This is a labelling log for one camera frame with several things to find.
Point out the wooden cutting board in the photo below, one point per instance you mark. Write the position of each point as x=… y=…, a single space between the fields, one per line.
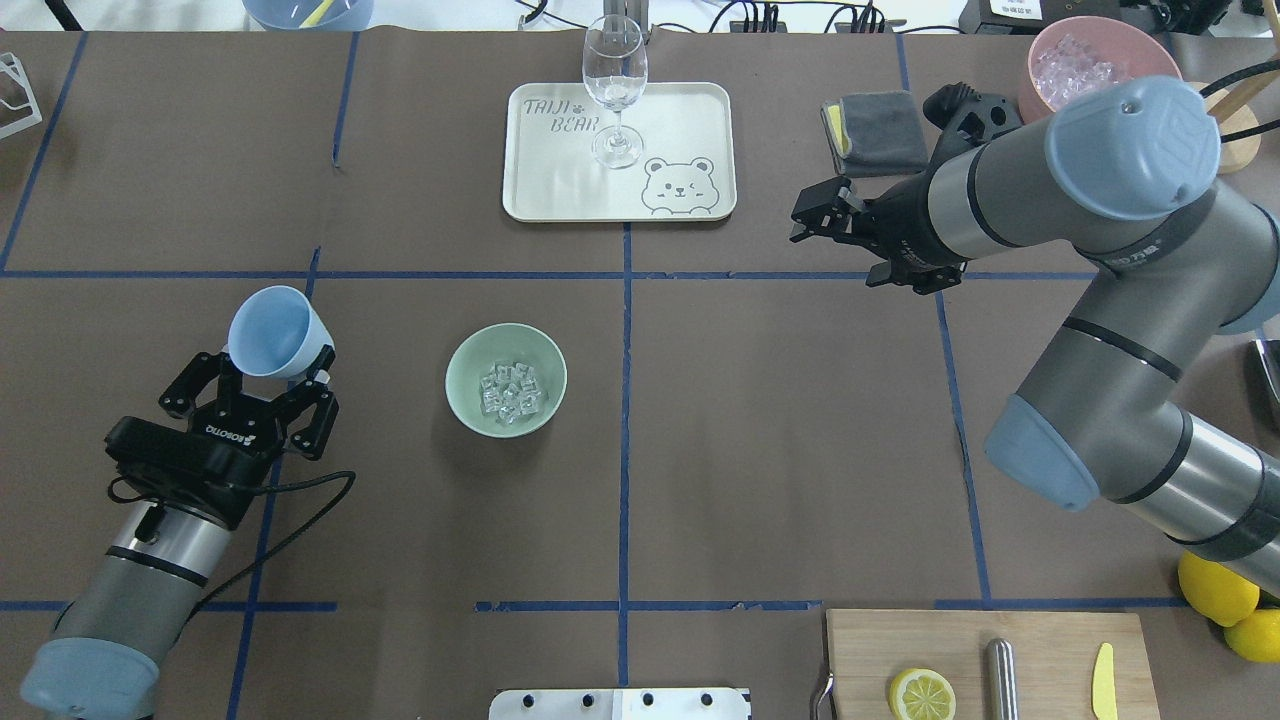
x=1054 y=655

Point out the white wire cup rack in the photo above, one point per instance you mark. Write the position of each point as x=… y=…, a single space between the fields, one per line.
x=19 y=106

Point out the pink bowl of ice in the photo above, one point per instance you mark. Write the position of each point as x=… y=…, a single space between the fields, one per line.
x=1077 y=56

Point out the yellow plastic knife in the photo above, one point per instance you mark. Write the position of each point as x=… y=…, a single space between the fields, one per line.
x=1103 y=684

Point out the grey folded cloth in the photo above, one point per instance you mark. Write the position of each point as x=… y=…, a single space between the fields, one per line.
x=875 y=135

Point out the metal ice scoop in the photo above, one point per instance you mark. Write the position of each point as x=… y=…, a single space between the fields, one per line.
x=1261 y=370

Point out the blue bowl with fork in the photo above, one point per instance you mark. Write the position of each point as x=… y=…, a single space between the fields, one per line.
x=307 y=16

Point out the clear wine glass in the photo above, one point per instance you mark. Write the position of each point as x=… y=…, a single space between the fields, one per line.
x=615 y=72

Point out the cream bear tray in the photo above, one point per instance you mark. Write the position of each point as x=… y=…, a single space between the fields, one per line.
x=687 y=173

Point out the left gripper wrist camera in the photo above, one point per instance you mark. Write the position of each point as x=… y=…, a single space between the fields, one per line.
x=199 y=473

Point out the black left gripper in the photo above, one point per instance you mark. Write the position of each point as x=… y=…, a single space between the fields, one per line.
x=232 y=437

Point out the lemon half slice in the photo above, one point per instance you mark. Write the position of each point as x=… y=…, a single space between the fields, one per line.
x=921 y=693

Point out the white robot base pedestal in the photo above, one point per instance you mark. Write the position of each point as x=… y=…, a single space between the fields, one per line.
x=623 y=703

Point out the yellow lemon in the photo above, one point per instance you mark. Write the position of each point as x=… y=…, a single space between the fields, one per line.
x=1255 y=638
x=1216 y=592

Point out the green bowl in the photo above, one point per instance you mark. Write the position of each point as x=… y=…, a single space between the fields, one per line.
x=503 y=342

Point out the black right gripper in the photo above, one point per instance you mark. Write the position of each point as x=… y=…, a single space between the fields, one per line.
x=908 y=228

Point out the wooden stand round base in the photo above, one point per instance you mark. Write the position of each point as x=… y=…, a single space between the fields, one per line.
x=1227 y=100

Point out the ice cubes in green bowl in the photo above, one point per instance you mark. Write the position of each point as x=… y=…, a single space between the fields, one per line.
x=511 y=393

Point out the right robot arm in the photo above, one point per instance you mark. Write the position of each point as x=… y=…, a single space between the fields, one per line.
x=1129 y=177

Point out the steel muddler black cap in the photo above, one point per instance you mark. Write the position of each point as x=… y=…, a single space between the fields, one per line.
x=1002 y=682

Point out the light blue cup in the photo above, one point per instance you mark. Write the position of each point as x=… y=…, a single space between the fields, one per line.
x=277 y=334

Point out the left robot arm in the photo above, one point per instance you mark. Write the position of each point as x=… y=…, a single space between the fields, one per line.
x=103 y=657

